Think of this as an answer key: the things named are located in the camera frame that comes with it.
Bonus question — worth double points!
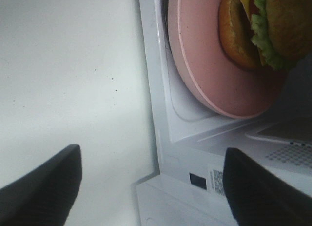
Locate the burger with lettuce and cheese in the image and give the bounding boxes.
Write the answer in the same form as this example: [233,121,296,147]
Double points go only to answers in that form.
[218,0,312,70]

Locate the pink round plate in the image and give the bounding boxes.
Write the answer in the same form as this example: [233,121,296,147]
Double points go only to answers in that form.
[167,0,287,119]

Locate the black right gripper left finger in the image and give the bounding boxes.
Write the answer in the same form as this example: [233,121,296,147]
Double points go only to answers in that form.
[0,144,82,226]

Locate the white microwave oven body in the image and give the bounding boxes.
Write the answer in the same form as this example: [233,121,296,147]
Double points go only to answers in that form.
[136,0,312,226]

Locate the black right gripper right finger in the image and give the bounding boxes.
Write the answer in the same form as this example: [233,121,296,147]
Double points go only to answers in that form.
[223,148,312,226]

